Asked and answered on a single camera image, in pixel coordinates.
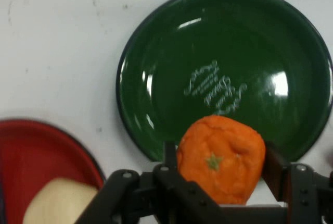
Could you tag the pale yellow toy potato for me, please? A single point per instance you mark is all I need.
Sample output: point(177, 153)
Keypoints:
point(57, 203)

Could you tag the dark green round plate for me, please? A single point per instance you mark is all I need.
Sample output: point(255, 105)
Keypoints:
point(234, 39)

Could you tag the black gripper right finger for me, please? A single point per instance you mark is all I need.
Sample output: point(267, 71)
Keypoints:
point(304, 190)

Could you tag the orange toy tangerine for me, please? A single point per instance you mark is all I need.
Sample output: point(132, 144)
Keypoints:
point(223, 161)

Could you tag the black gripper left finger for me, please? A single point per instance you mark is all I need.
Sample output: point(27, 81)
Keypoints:
point(169, 182)

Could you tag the red round plate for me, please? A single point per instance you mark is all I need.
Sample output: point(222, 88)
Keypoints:
point(31, 151)

